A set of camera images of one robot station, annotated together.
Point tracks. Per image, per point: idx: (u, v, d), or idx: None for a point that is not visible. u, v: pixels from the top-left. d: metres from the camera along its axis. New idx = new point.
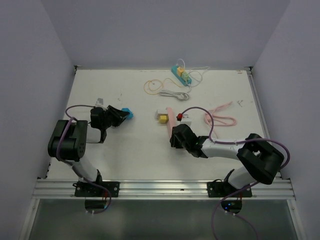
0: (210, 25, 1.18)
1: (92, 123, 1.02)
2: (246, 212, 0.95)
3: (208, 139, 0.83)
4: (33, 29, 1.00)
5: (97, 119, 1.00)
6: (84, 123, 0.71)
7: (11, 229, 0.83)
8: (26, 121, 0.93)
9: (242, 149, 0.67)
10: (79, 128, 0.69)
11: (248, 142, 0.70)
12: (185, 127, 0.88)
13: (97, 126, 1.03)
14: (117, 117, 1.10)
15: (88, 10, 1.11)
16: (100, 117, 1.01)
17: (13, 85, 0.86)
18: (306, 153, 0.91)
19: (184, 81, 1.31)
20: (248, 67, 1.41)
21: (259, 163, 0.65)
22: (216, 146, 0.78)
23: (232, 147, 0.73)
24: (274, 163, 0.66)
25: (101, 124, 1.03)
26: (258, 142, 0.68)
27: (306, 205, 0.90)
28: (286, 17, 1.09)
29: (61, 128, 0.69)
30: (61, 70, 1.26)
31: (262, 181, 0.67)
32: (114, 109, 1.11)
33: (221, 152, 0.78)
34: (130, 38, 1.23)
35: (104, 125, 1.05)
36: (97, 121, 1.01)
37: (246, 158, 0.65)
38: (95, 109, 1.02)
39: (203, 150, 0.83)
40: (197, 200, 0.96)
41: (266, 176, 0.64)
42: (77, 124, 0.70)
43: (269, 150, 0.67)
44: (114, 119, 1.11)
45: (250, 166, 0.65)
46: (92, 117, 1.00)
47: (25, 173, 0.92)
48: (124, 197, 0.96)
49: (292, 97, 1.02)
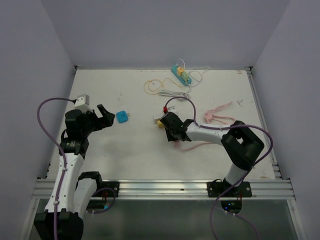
0: (210, 23, 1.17)
1: (68, 132, 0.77)
2: (246, 212, 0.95)
3: (193, 124, 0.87)
4: (32, 27, 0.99)
5: (75, 123, 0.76)
6: (67, 216, 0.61)
7: (10, 229, 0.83)
8: (25, 120, 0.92)
9: (225, 136, 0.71)
10: (66, 226, 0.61)
11: (232, 129, 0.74)
12: (170, 113, 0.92)
13: (75, 135, 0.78)
14: (100, 123, 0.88)
15: (87, 9, 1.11)
16: (78, 122, 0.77)
17: (13, 85, 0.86)
18: (307, 153, 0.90)
19: (184, 81, 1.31)
20: (247, 67, 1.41)
21: (240, 149, 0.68)
22: (200, 130, 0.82)
23: (216, 133, 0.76)
24: (255, 149, 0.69)
25: (83, 135, 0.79)
26: (241, 129, 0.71)
27: (307, 205, 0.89)
28: (286, 16, 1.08)
29: (46, 229, 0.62)
30: (61, 70, 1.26)
31: (242, 167, 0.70)
32: (103, 111, 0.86)
33: (206, 136, 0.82)
34: (129, 38, 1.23)
35: (85, 134, 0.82)
36: (75, 128, 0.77)
37: (229, 144, 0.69)
38: (70, 114, 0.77)
39: (187, 134, 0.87)
40: (197, 200, 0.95)
41: (246, 162, 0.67)
42: (61, 221, 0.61)
43: (251, 137, 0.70)
44: (96, 126, 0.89)
45: (232, 152, 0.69)
46: (67, 122, 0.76)
47: (24, 172, 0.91)
48: (125, 197, 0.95)
49: (293, 96, 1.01)
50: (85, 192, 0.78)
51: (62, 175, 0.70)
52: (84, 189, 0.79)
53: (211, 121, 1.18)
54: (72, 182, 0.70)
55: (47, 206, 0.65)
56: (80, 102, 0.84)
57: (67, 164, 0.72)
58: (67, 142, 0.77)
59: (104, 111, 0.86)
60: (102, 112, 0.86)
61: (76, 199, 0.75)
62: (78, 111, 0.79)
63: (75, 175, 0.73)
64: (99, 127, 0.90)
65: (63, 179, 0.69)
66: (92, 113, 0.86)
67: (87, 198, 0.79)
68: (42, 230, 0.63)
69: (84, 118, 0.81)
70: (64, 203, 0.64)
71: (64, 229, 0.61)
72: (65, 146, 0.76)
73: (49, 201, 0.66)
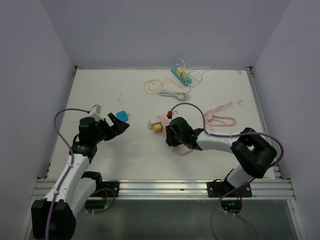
0: (210, 23, 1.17)
1: (80, 136, 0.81)
2: (246, 212, 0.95)
3: (204, 132, 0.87)
4: (31, 26, 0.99)
5: (87, 129, 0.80)
6: (63, 207, 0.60)
7: (10, 229, 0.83)
8: (24, 120, 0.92)
9: (236, 143, 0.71)
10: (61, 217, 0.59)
11: (242, 136, 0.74)
12: (182, 120, 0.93)
13: (86, 140, 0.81)
14: (112, 131, 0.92)
15: (87, 8, 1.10)
16: (90, 129, 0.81)
17: (13, 85, 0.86)
18: (307, 153, 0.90)
19: (184, 81, 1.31)
20: (248, 67, 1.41)
21: (252, 157, 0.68)
22: (211, 138, 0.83)
23: (226, 140, 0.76)
24: (267, 157, 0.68)
25: (92, 140, 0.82)
26: (251, 136, 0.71)
27: (307, 205, 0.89)
28: (287, 16, 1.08)
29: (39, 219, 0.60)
30: (61, 70, 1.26)
31: (254, 175, 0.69)
32: (114, 119, 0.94)
33: (216, 144, 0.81)
34: (129, 37, 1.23)
35: (96, 140, 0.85)
36: (86, 134, 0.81)
37: (239, 151, 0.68)
38: (84, 121, 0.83)
39: (198, 143, 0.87)
40: (197, 200, 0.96)
41: (258, 170, 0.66)
42: (56, 212, 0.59)
43: (262, 144, 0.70)
44: (108, 134, 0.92)
45: (243, 159, 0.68)
46: (80, 127, 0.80)
47: (24, 172, 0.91)
48: (125, 197, 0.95)
49: (293, 96, 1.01)
50: (83, 193, 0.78)
51: (67, 170, 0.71)
52: (82, 189, 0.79)
53: (211, 121, 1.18)
54: (75, 179, 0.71)
55: (46, 195, 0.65)
56: (93, 112, 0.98)
57: (74, 162, 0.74)
58: (78, 146, 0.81)
59: (114, 119, 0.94)
60: (113, 121, 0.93)
61: (73, 196, 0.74)
62: (91, 119, 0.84)
63: (79, 173, 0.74)
64: (110, 137, 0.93)
65: (68, 175, 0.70)
66: (104, 121, 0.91)
67: (84, 199, 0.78)
68: (35, 221, 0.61)
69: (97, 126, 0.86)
70: (64, 196, 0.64)
71: (59, 221, 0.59)
72: (75, 149, 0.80)
73: (50, 191, 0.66)
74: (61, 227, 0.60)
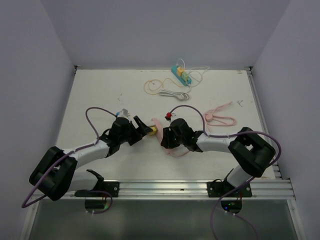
0: (210, 23, 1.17)
1: (110, 131, 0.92)
2: (246, 212, 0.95)
3: (203, 133, 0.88)
4: (31, 26, 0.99)
5: (118, 128, 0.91)
6: (72, 163, 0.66)
7: (11, 229, 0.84)
8: (24, 120, 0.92)
9: (233, 142, 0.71)
10: (65, 169, 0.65)
11: (240, 136, 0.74)
12: (183, 121, 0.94)
13: (113, 138, 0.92)
14: (138, 133, 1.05)
15: (87, 8, 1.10)
16: (121, 129, 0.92)
17: (12, 86, 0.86)
18: (307, 153, 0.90)
19: (184, 81, 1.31)
20: (247, 67, 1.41)
21: (250, 156, 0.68)
22: (210, 139, 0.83)
23: (225, 140, 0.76)
24: (265, 156, 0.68)
25: (119, 137, 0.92)
26: (249, 135, 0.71)
27: (307, 204, 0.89)
28: (286, 16, 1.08)
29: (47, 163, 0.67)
30: (61, 70, 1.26)
31: (253, 174, 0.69)
32: (139, 122, 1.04)
33: (216, 145, 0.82)
34: (129, 37, 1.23)
35: (121, 139, 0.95)
36: (116, 132, 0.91)
37: (236, 150, 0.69)
38: (119, 120, 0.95)
39: (198, 145, 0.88)
40: (197, 200, 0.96)
41: (257, 168, 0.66)
42: (64, 163, 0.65)
43: (260, 143, 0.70)
44: (133, 136, 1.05)
45: (241, 159, 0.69)
46: (114, 124, 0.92)
47: (24, 172, 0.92)
48: (125, 197, 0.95)
49: (293, 96, 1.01)
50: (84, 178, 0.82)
51: (89, 144, 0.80)
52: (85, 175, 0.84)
53: (210, 121, 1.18)
54: (90, 154, 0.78)
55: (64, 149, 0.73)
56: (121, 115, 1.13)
57: (98, 143, 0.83)
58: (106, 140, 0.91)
59: (139, 122, 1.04)
60: (138, 123, 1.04)
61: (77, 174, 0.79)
62: (125, 120, 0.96)
63: (95, 154, 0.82)
64: (136, 139, 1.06)
65: (87, 147, 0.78)
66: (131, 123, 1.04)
67: (76, 186, 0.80)
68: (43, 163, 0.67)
69: (127, 127, 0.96)
70: (77, 156, 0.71)
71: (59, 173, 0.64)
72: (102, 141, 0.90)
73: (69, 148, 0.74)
74: (55, 181, 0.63)
